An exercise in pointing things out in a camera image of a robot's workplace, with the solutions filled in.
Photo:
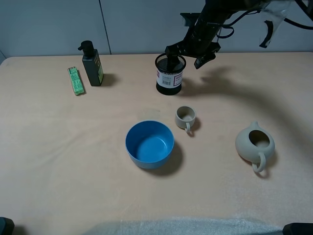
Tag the black object bottom left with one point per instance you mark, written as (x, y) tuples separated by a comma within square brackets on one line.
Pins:
[(6, 226)]

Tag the black mesh pen holder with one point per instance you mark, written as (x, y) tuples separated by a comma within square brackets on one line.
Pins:
[(169, 83)]

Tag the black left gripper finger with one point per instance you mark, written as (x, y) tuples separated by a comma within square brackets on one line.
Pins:
[(172, 62)]

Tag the black object bottom right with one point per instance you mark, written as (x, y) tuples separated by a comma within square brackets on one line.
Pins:
[(298, 229)]

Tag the beige ceramic teacup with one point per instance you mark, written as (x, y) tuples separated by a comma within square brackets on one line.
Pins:
[(185, 118)]

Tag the green rectangular packet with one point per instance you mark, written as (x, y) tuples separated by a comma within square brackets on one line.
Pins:
[(76, 82)]

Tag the black object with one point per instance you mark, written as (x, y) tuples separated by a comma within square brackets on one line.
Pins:
[(298, 229), (6, 226)]

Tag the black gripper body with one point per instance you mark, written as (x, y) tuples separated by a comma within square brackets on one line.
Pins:
[(197, 42)]

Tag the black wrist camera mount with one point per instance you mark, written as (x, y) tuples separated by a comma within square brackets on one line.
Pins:
[(190, 19)]

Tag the beige ceramic teapot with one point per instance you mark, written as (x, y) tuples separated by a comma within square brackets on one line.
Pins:
[(255, 145)]

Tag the blue plastic bowl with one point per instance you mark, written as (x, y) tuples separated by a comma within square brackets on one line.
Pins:
[(149, 144)]

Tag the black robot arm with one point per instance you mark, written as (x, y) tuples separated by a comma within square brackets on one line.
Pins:
[(218, 11)]

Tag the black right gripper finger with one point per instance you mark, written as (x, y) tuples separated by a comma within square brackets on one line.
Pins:
[(200, 61)]

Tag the black pump soap bottle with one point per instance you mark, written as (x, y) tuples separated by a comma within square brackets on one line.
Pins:
[(92, 63)]

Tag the clear plastic bag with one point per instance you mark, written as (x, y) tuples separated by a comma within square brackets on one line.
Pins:
[(274, 12)]

